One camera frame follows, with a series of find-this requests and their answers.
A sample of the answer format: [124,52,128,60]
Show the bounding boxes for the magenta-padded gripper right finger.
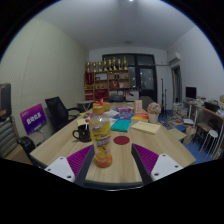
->
[130,143,184,186]

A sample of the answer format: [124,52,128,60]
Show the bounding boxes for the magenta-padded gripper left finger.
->
[44,144,96,188]

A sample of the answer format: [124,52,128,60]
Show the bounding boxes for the yellow-labelled orange drink bottle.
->
[89,104,113,169]

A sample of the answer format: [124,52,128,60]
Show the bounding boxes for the black mug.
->
[72,124,92,143]

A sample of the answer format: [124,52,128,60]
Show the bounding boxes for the flat round red coaster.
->
[112,135,131,146]

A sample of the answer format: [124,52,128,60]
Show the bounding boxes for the small tan envelope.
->
[75,117,88,127]

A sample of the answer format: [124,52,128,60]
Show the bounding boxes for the orange yellow book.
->
[131,112,150,122]

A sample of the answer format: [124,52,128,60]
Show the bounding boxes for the purple sign board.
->
[19,103,48,136]

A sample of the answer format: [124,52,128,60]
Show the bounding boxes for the black office chair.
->
[44,96,81,133]

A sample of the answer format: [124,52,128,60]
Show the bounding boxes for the white round stool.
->
[203,129,219,158]

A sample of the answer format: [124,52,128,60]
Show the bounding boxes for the pink flowers in white pot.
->
[146,102,163,125]

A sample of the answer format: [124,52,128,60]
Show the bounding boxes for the teal book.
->
[110,118,133,133]

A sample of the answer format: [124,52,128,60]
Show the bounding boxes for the grey striped chair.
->
[0,116,21,158]

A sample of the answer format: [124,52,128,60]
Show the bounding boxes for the blue magazine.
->
[112,112,134,121]

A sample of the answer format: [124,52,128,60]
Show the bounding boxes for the standing orange white card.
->
[133,99,144,114]

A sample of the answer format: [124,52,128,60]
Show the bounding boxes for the brown office chair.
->
[139,95,156,111]

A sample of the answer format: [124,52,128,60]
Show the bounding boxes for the round white side table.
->
[77,99,95,113]

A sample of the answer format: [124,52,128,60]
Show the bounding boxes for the yellow gift box red ribbon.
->
[93,98,111,113]

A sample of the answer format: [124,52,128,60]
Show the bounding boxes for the black computer monitor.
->
[185,86,198,100]

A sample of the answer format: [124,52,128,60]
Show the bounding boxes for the dark glass door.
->
[102,53,158,103]

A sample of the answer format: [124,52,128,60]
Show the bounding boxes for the wooden shelf unit with trophies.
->
[83,56,132,101]

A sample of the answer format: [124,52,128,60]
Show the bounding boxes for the white wall air conditioner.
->
[167,52,182,66]

